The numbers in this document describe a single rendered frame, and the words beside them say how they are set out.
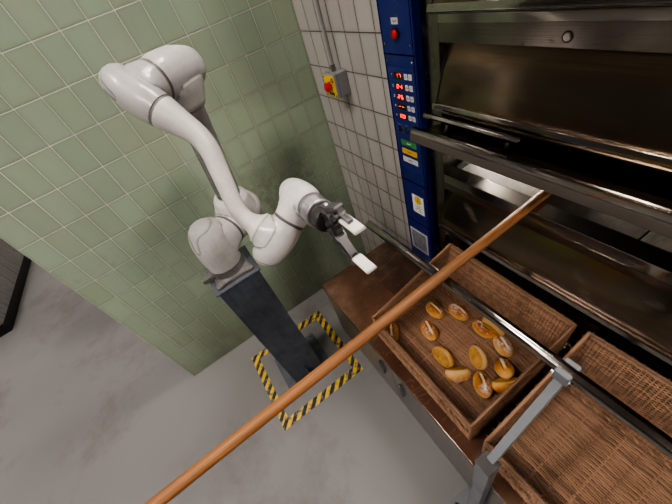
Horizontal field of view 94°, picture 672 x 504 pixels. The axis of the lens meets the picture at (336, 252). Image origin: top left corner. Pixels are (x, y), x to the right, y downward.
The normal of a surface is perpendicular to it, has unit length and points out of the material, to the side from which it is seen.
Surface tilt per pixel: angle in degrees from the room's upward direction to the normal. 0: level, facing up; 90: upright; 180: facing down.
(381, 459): 0
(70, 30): 90
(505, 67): 70
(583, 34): 90
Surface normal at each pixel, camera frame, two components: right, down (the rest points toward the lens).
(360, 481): -0.26, -0.68
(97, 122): 0.52, 0.50
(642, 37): -0.81, 0.54
